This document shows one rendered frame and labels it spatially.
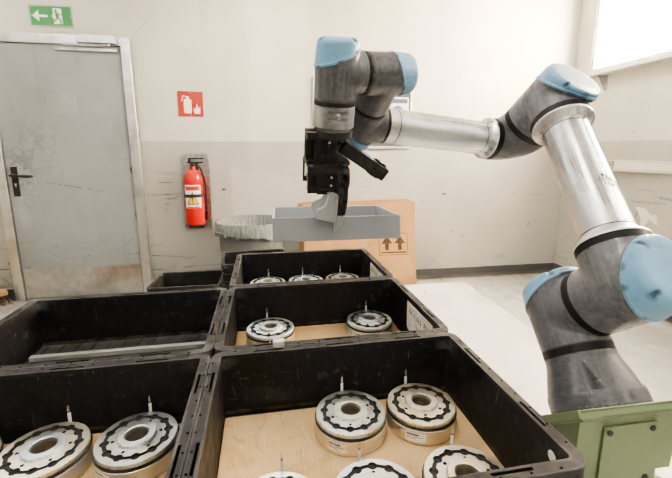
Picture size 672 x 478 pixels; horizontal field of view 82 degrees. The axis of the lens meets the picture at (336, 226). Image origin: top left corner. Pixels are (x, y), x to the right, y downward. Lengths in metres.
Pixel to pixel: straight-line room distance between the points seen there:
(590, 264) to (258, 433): 0.58
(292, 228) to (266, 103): 2.77
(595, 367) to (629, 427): 0.09
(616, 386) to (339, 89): 0.64
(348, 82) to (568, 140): 0.43
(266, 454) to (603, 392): 0.51
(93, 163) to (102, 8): 1.19
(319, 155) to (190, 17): 3.05
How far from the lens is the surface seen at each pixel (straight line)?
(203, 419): 0.53
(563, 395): 0.78
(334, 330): 0.93
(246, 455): 0.62
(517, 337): 1.30
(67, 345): 1.04
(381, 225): 0.83
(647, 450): 0.84
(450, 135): 0.91
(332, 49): 0.69
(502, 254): 4.30
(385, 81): 0.74
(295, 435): 0.64
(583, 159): 0.84
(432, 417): 0.63
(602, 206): 0.79
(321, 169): 0.72
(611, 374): 0.79
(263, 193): 3.52
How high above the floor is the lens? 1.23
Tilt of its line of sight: 11 degrees down
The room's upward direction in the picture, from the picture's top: straight up
